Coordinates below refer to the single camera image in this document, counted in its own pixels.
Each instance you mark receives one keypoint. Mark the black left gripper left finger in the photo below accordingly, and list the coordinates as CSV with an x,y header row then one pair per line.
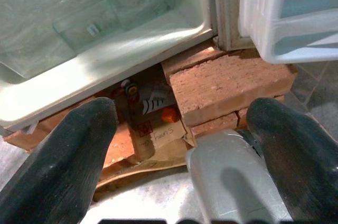
x,y
55,171

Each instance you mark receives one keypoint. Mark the striped black white packet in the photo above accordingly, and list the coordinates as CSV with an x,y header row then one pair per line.
x,y
154,101

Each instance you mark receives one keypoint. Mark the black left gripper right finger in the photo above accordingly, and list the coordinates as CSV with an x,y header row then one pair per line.
x,y
301,160

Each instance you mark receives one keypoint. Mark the clear glass fridge drawer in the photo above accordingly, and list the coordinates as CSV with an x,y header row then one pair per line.
x,y
87,23

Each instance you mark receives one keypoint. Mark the brown cardboard sheet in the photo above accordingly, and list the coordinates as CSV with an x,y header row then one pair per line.
x,y
137,173

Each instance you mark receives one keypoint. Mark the brown cardboard box with writing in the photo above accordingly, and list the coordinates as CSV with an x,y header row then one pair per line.
x,y
163,139

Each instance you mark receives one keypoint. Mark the white fridge door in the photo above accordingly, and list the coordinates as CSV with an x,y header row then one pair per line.
x,y
290,10

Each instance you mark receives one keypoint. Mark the large red brick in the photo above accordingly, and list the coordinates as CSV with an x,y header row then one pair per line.
x,y
227,84

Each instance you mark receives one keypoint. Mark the orange bottle cap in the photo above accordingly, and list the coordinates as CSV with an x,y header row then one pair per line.
x,y
170,115

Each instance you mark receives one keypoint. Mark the silver fridge body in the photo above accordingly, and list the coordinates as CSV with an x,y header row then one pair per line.
x,y
105,57

